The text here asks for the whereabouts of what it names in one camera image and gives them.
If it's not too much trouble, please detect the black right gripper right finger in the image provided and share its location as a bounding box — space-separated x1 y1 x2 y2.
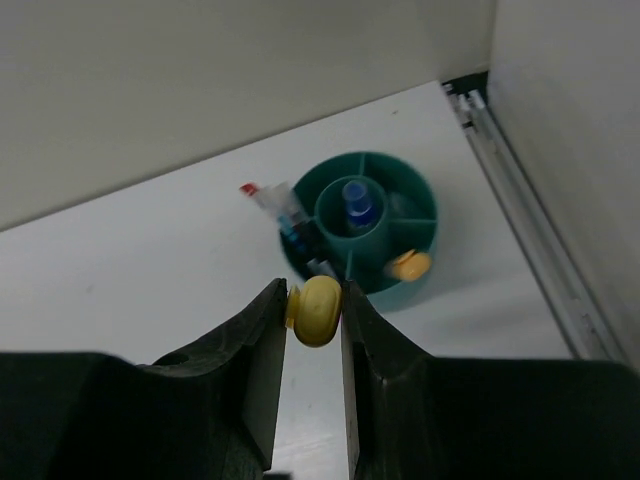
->
341 281 639 479

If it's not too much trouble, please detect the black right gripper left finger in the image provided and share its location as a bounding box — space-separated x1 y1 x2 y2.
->
1 279 287 479

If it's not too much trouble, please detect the yellow pastel highlighter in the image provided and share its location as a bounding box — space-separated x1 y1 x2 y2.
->
284 275 342 348

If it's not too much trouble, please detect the orange pastel highlighter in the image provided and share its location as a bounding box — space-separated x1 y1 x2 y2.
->
385 249 433 282

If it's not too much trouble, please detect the blue gel pen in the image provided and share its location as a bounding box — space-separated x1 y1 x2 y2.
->
278 211 313 256

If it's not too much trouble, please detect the red gel pen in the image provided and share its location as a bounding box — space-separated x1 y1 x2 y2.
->
239 182 297 220

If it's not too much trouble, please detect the teal round compartment container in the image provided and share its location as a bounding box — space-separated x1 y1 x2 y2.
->
292 151 438 312

